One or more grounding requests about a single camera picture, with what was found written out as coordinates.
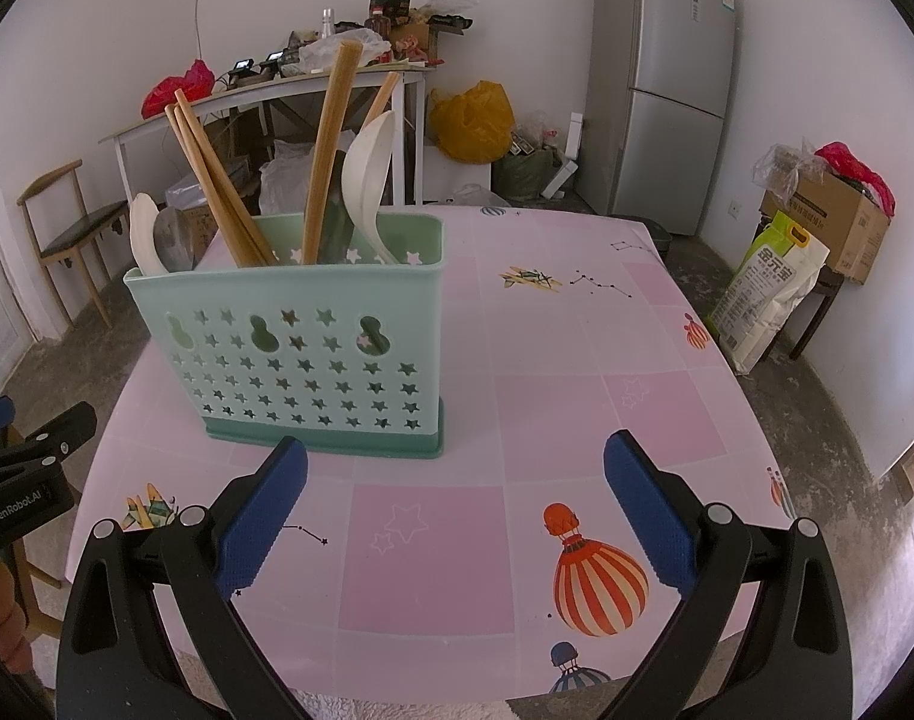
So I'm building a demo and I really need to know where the bundle of wooden chopsticks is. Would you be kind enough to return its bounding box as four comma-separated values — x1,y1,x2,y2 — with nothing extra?
302,41,364,266

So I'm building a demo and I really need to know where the white sack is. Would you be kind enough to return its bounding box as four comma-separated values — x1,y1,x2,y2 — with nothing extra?
258,139,315,215

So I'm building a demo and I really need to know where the large printed cardboard box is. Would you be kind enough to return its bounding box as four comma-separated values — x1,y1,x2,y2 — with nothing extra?
760,172,891,284

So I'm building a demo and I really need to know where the wooden chair with dark seat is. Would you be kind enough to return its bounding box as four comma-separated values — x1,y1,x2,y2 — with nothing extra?
16,159,132,329

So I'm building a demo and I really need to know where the small white spoon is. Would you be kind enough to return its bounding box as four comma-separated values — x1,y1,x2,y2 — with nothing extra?
129,193,172,276

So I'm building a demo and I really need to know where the brown cardboard box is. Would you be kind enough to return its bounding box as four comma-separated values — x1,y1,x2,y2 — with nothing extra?
181,206,220,256

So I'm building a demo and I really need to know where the green sack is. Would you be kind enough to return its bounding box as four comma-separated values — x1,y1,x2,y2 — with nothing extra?
497,146,560,200

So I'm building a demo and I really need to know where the white yellow rice bag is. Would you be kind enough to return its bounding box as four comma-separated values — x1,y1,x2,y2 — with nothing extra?
708,211,831,374

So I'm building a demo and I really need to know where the wooden chopstick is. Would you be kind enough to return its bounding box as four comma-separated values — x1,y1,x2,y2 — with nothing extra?
361,71,402,132
164,105,261,268
185,106,274,266
173,88,279,265

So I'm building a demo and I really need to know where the crumpled clear plastic wrap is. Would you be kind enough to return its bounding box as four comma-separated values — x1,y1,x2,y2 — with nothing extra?
751,139,818,193

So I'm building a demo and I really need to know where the green star-cut utensil holder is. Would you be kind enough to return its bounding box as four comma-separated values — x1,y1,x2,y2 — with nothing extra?
122,214,447,458

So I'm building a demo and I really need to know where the grey spoon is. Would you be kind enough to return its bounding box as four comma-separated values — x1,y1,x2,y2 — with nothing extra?
155,206,197,272

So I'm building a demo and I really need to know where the clear plastic bag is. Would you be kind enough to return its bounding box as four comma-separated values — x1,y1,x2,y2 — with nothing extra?
298,28,392,74

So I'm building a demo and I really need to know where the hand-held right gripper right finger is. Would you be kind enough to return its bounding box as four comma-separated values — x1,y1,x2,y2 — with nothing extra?
603,430,853,720

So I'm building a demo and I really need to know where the red bag on cardboard box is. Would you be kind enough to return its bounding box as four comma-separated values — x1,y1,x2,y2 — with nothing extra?
814,141,897,215

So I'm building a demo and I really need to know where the yellow plastic bag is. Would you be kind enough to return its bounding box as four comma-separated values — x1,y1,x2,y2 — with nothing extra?
429,80,516,164

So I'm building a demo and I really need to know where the stack of brown boxes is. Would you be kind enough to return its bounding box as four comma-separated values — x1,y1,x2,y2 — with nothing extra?
367,0,432,55

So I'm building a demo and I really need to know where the silver refrigerator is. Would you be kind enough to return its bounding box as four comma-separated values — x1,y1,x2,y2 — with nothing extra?
577,0,744,237

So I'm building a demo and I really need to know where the red plastic bag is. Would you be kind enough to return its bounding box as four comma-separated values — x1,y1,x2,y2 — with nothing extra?
140,58,217,119

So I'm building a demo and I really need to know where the white square box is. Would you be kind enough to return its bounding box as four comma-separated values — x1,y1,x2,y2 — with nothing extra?
423,146,492,203

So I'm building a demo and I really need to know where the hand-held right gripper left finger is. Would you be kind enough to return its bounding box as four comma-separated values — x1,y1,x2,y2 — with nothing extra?
56,435,309,720

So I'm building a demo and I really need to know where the dark utensil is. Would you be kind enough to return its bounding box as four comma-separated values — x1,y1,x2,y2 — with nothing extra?
323,199,351,265

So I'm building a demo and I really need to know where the large white spoon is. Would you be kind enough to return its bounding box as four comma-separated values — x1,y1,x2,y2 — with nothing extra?
342,109,398,265

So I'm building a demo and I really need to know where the white side table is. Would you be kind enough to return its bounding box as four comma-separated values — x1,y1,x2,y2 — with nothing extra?
99,60,439,209

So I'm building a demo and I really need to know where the person's left hand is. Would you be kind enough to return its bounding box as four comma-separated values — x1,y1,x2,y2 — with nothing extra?
0,559,36,681

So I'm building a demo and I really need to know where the grey white box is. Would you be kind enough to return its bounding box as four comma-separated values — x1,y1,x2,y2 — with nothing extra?
164,176,212,211

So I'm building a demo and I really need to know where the tall white box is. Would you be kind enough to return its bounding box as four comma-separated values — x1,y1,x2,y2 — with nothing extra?
543,112,584,200

